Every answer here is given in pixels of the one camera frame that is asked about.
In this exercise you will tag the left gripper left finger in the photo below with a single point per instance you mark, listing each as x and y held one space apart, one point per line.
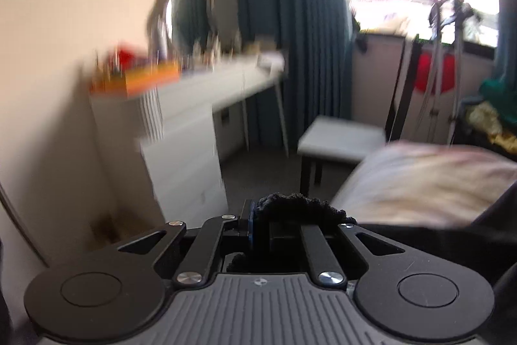
183 256

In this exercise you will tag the teal curtain right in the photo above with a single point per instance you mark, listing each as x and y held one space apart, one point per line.
507 5

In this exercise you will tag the vanity mirror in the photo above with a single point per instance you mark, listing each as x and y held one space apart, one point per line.
175 26

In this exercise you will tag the bed with pink sheet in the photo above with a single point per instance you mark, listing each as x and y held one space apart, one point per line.
425 185

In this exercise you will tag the white stool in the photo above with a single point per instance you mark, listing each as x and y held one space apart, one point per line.
332 139

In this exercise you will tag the yellowish clothes pile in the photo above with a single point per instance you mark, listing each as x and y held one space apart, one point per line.
485 119

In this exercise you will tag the white dressing table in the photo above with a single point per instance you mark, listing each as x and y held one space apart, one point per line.
159 146

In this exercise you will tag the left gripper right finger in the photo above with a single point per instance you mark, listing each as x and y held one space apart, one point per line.
375 259

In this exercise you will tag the black pants garment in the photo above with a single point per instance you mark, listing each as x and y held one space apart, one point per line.
414 283

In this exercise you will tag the teal curtain left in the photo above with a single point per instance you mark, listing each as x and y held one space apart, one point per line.
316 35

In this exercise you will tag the teal curtain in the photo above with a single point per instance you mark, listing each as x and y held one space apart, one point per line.
507 5
316 35

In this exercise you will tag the orange box tray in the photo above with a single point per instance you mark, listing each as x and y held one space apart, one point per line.
126 70

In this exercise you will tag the green garment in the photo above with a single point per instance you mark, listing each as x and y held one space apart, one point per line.
499 95

